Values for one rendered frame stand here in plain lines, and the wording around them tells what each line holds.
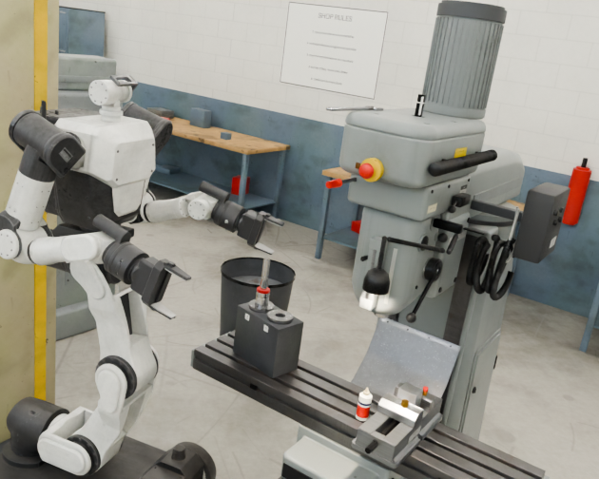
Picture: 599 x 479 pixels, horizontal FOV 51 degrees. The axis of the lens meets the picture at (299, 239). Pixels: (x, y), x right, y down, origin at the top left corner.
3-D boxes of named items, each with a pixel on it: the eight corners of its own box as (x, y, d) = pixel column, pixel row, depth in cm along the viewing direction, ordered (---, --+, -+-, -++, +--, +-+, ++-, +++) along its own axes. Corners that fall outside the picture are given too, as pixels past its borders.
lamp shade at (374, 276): (359, 291, 170) (363, 269, 168) (364, 282, 177) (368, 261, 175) (386, 296, 168) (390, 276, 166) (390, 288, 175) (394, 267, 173)
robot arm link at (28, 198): (-20, 242, 164) (4, 165, 158) (21, 237, 176) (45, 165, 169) (10, 265, 161) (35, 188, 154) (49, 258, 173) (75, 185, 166)
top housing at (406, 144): (417, 192, 156) (430, 128, 152) (329, 169, 170) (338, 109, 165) (480, 173, 194) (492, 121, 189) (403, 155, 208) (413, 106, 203)
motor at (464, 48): (471, 120, 183) (495, 3, 173) (408, 108, 193) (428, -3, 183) (492, 118, 199) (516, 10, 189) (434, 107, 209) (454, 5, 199)
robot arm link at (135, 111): (115, 145, 200) (125, 106, 193) (130, 140, 208) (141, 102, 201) (146, 162, 198) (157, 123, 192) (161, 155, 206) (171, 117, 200)
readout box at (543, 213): (541, 266, 184) (560, 197, 178) (511, 257, 189) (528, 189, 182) (557, 252, 200) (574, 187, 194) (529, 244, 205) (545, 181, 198)
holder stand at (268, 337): (272, 378, 215) (279, 326, 209) (232, 352, 230) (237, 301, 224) (297, 369, 224) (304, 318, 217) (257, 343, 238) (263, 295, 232)
